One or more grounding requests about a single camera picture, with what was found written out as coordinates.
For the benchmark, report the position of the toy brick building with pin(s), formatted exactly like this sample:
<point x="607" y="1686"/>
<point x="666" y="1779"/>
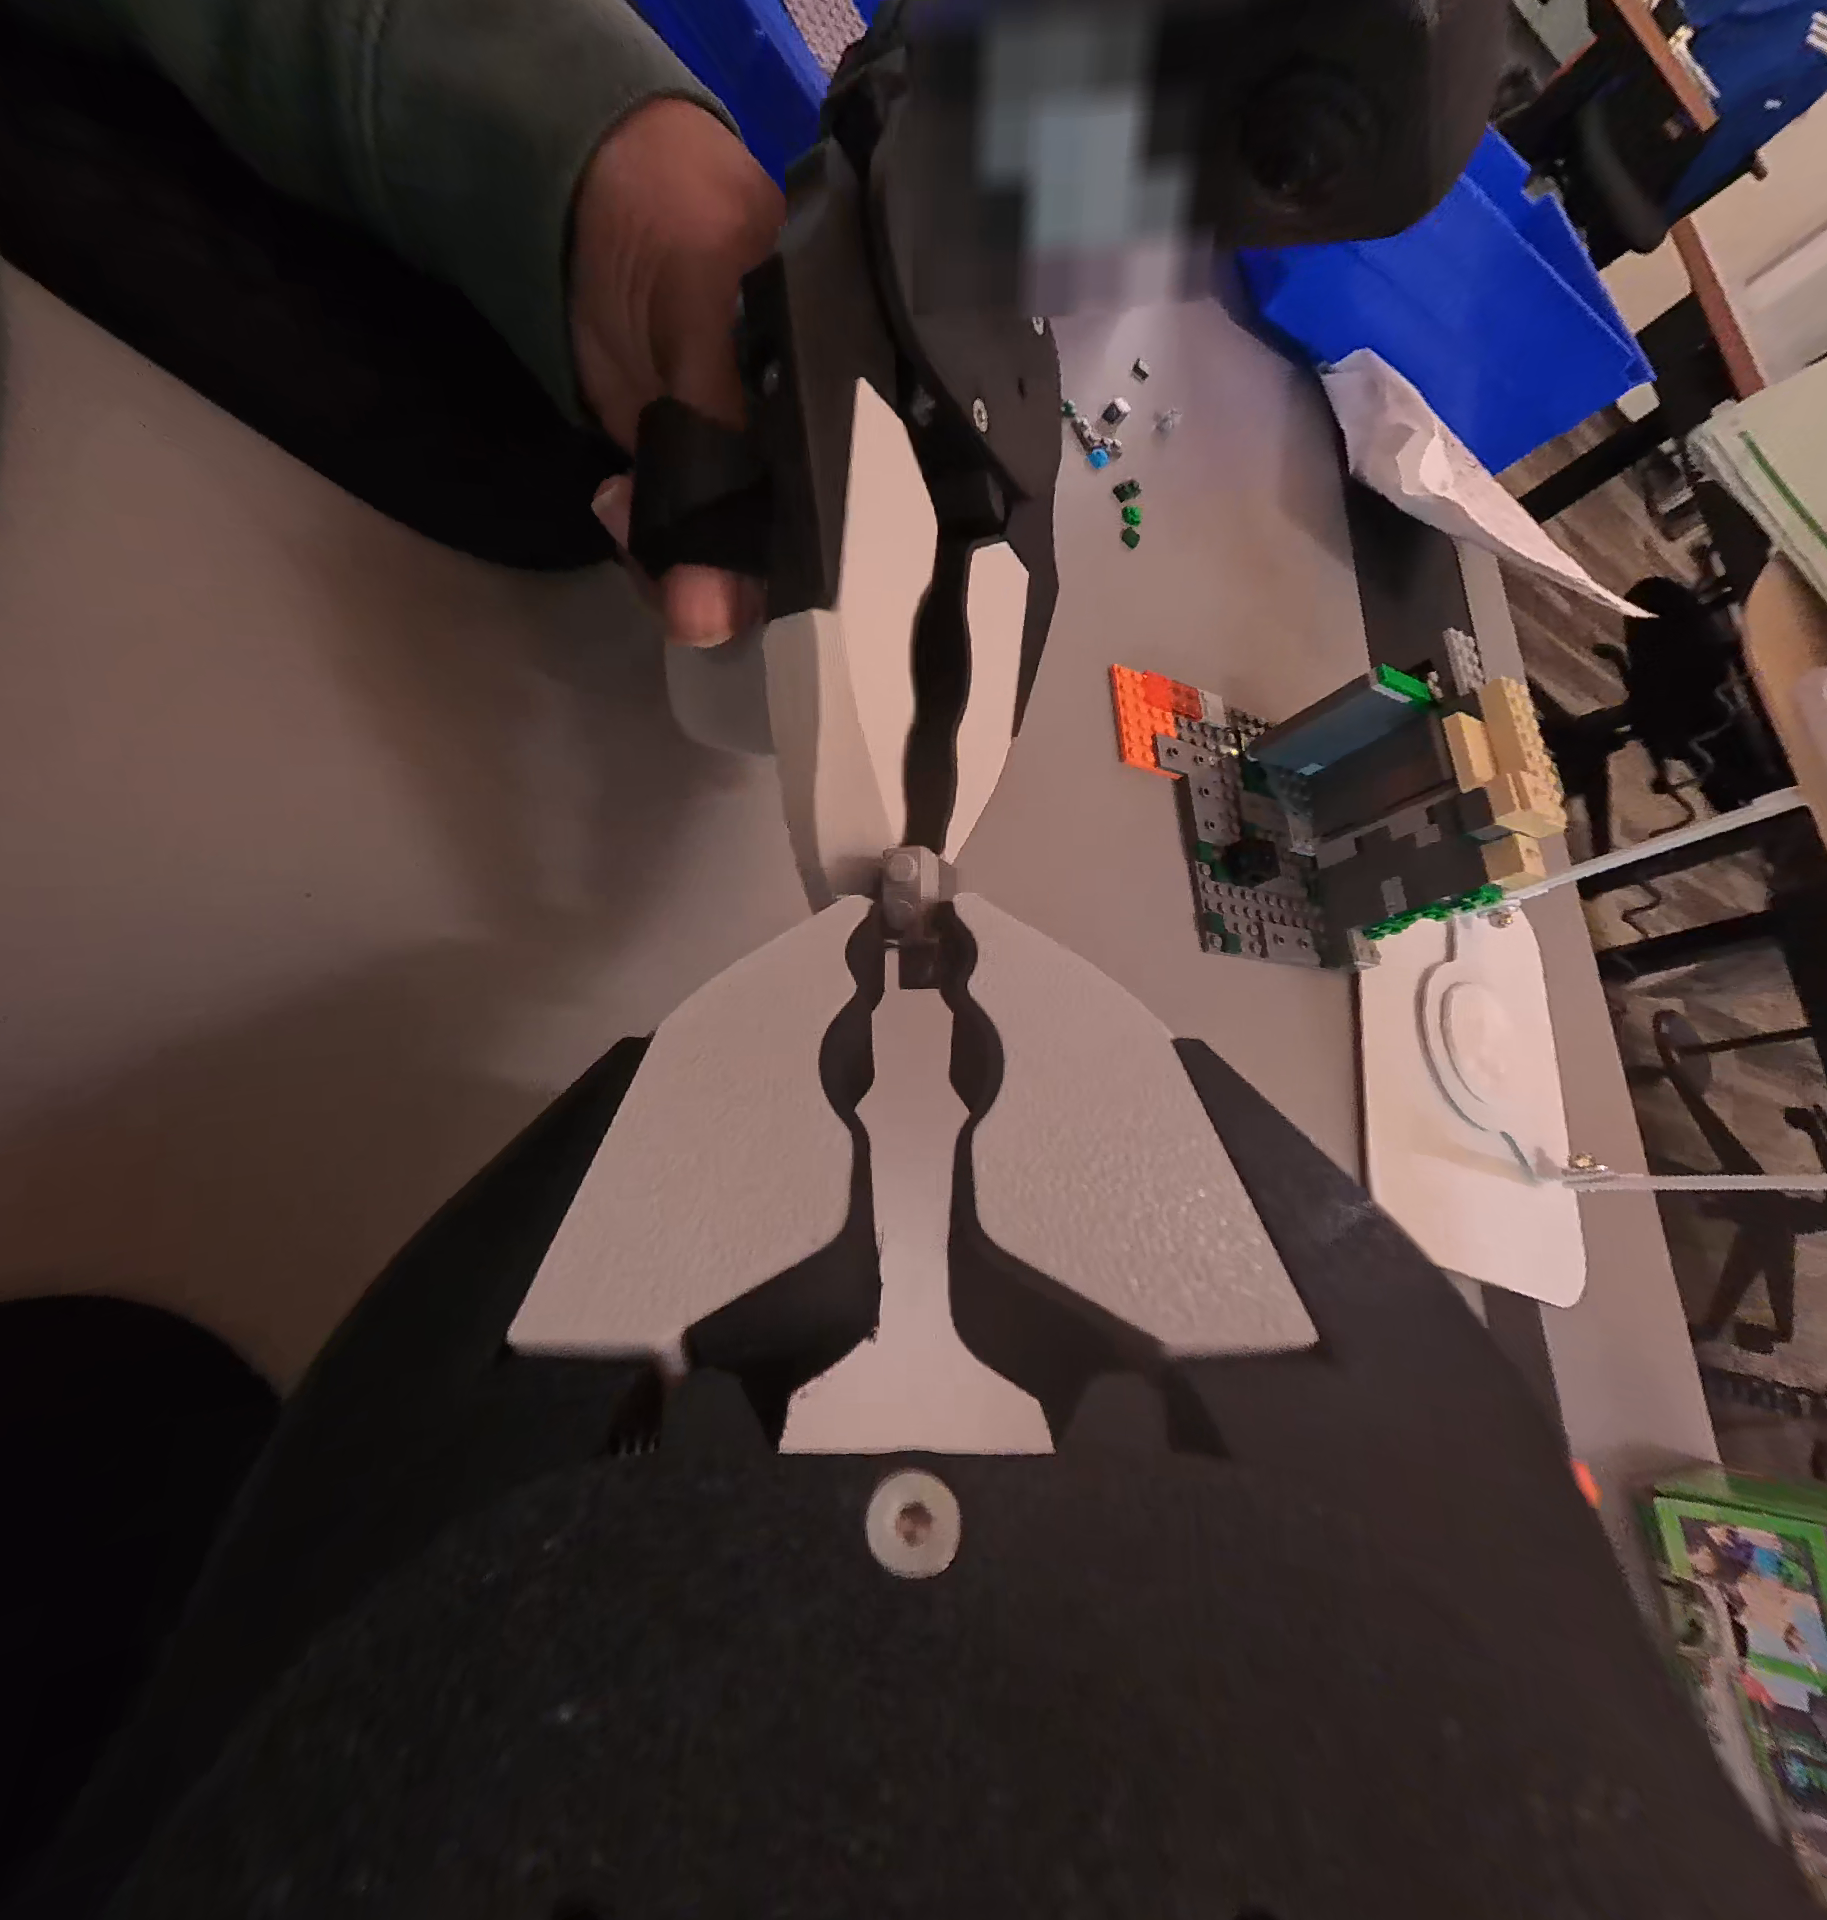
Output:
<point x="1302" y="887"/>

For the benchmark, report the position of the black office chair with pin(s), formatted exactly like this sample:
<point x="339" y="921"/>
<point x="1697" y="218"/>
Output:
<point x="1678" y="659"/>

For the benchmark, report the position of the white stand base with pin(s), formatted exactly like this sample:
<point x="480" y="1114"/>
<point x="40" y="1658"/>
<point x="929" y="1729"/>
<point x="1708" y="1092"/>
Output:
<point x="1468" y="1243"/>

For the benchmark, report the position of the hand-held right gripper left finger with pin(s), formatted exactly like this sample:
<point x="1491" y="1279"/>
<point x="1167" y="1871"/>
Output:
<point x="703" y="1200"/>

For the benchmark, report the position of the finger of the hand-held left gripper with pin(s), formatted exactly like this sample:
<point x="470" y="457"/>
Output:
<point x="996" y="677"/>
<point x="836" y="718"/>

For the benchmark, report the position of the grey desk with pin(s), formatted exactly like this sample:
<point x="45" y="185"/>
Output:
<point x="327" y="900"/>

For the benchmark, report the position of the person's left forearm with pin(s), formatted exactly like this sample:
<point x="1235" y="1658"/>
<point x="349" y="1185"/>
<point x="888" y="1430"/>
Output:
<point x="448" y="151"/>

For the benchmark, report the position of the white thin rod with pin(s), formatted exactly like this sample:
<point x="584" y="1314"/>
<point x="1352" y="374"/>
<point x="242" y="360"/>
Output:
<point x="1678" y="839"/>

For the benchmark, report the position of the green toy set box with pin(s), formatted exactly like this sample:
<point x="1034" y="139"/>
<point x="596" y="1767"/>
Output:
<point x="1768" y="1652"/>

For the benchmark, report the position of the white paper bag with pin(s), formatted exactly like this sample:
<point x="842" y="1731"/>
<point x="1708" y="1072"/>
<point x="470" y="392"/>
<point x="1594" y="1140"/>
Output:
<point x="1423" y="453"/>

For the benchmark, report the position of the scatter of small toy pieces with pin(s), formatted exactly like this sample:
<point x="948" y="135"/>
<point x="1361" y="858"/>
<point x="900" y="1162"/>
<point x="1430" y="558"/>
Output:
<point x="1128" y="516"/>

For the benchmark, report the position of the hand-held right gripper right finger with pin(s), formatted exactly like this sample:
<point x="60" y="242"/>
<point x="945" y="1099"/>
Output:
<point x="1124" y="1200"/>

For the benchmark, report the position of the blue plastic bin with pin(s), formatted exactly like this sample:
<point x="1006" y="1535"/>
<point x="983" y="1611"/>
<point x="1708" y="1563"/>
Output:
<point x="734" y="60"/>
<point x="1452" y="345"/>

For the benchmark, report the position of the blue striped cloth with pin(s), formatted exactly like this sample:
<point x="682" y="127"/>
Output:
<point x="1755" y="93"/>

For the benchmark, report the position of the person's left hand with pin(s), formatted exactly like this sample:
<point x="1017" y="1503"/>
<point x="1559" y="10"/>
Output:
<point x="673" y="272"/>

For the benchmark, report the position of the light grey square brick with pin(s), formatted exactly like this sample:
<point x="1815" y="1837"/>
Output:
<point x="916" y="900"/>

